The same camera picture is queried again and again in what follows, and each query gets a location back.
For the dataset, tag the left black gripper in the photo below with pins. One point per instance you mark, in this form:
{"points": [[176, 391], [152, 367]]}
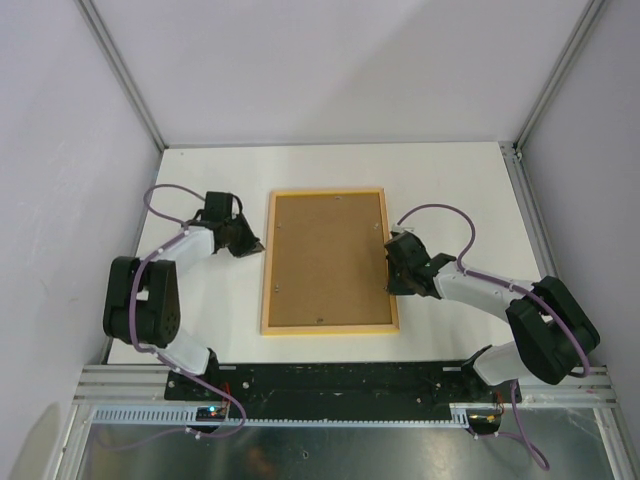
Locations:
{"points": [[238, 251]]}

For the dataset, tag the left aluminium corner post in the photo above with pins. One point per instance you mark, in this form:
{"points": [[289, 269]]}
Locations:
{"points": [[117, 64]]}

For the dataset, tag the right aluminium corner post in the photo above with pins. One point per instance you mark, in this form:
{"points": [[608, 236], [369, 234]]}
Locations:
{"points": [[568, 56]]}

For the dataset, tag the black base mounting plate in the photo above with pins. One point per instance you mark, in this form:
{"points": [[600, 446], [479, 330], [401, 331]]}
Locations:
{"points": [[356, 386]]}

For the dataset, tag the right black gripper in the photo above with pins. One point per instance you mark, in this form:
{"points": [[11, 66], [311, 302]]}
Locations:
{"points": [[393, 287]]}

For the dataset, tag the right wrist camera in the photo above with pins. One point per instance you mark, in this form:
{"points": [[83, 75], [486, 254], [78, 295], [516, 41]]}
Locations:
{"points": [[398, 230]]}

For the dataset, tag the aluminium front rail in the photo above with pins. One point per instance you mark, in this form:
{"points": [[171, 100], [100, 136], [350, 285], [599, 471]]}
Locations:
{"points": [[121, 385]]}

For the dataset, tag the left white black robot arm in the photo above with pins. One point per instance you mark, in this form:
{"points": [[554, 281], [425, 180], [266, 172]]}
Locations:
{"points": [[142, 306]]}

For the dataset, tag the white slotted cable duct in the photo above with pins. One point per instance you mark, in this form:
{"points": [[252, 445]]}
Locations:
{"points": [[196, 416]]}

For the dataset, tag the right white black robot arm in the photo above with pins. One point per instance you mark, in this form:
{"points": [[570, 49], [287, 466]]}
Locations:
{"points": [[552, 335]]}

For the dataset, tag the aluminium corner post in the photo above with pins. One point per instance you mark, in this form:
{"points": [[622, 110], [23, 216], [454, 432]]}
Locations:
{"points": [[117, 64], [568, 56]]}

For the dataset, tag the brown cardboard backing board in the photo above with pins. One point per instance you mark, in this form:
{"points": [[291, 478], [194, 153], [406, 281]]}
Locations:
{"points": [[330, 257]]}

